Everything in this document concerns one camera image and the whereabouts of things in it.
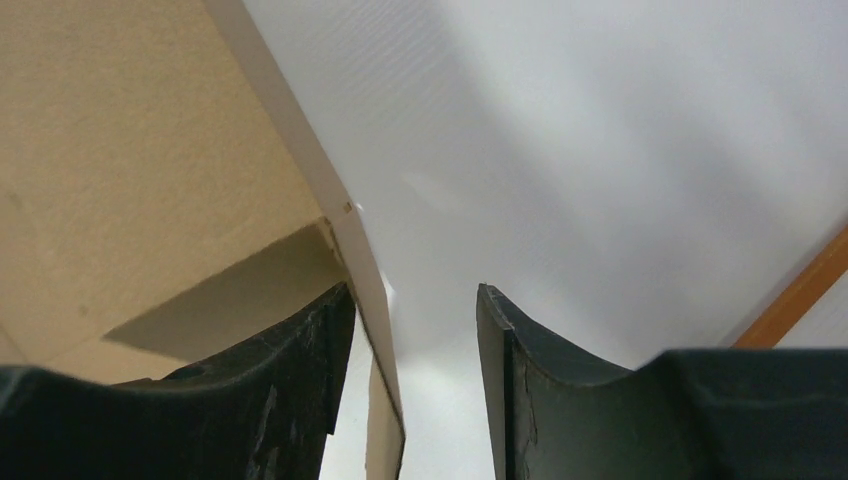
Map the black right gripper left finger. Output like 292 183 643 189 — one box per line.
1 283 356 479

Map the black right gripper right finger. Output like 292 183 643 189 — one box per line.
476 284 847 479

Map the orange wooden tiered rack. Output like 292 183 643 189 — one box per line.
732 226 847 349

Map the brown cardboard box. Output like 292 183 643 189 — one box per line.
1 1 406 479

